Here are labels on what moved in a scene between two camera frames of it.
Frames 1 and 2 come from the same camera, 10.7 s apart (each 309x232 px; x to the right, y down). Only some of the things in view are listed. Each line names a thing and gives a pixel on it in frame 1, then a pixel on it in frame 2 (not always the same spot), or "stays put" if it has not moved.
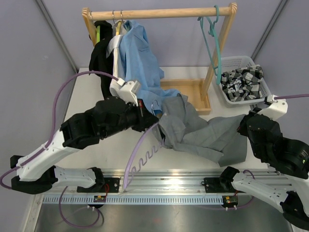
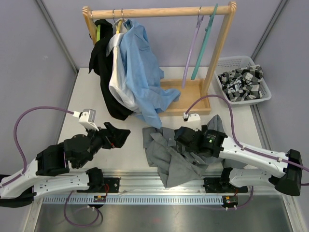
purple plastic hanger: (137, 143) to (199, 21)
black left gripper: (145, 119) to (119, 137)
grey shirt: (181, 127) to (162, 153)
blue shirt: (142, 65) stays put
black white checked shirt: (242, 83) stays put
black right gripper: (241, 128) to (179, 145)
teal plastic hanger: (212, 30) to (203, 47)
